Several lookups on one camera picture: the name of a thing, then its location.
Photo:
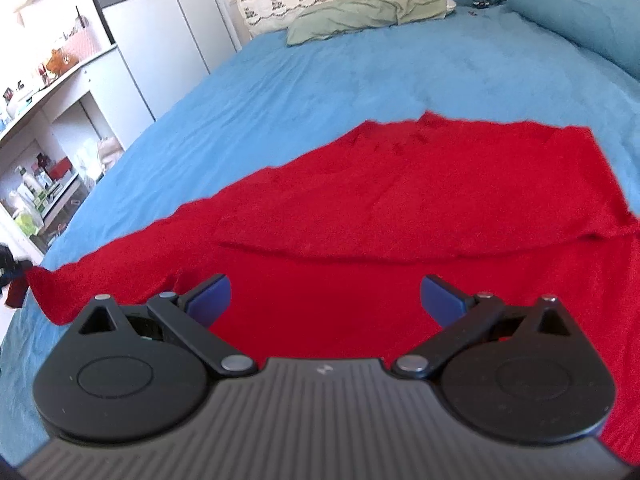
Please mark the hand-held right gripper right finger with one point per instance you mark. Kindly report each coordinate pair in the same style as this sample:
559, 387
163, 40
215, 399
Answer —
439, 299

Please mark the white shelf unit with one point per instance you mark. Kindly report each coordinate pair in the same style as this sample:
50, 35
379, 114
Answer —
45, 125

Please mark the blue bolster pillow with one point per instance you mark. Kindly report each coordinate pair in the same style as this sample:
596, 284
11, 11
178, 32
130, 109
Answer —
580, 10

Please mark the white wardrobe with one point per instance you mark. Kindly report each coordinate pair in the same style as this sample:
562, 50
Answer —
160, 25

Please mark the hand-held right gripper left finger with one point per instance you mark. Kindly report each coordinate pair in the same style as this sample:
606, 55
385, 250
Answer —
212, 296

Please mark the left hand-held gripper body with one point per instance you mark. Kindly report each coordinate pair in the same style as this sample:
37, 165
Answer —
11, 275

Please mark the blue bed sheet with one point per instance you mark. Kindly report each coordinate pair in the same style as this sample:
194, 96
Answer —
310, 85

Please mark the red knit garment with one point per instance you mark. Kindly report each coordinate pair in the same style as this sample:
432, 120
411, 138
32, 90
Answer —
400, 220

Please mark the green pillow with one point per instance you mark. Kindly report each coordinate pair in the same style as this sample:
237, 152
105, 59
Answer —
365, 15

